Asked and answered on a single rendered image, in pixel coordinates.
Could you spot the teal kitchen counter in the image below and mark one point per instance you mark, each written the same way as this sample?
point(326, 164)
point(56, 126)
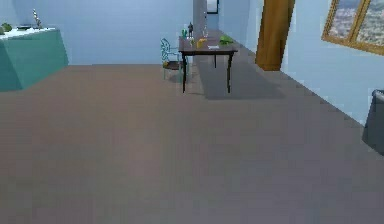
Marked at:
point(30, 56)

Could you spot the brown wooden door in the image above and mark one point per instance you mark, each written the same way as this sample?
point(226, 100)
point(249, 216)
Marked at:
point(274, 33)

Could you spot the dark flat pan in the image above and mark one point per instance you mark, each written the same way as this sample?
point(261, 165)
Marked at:
point(24, 27)

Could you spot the dark grey armchair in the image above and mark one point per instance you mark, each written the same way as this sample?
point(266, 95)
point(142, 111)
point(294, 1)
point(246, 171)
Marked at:
point(376, 121)

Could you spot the dark framed window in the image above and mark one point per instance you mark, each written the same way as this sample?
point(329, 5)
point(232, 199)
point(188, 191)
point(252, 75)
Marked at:
point(212, 6)

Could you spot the dark wooden dining table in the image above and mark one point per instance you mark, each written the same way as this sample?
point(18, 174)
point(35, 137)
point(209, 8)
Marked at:
point(205, 50)

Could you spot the green bottle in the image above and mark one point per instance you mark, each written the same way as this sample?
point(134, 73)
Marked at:
point(184, 33)

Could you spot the gold framed landscape picture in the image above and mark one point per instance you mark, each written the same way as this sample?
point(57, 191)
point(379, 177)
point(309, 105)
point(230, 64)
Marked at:
point(356, 23)

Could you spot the green lettuce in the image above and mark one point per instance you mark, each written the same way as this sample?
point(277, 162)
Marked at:
point(226, 40)
point(6, 27)

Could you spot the white flat paper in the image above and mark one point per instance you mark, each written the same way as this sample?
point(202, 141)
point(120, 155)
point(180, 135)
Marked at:
point(213, 47)

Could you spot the teal metal chair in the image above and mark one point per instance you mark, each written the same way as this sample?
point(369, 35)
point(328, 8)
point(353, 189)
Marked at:
point(168, 59)

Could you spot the dark statuette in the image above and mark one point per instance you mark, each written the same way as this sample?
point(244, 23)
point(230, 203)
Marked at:
point(190, 29)

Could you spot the yellow orange food item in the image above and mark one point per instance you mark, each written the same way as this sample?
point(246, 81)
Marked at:
point(201, 43)

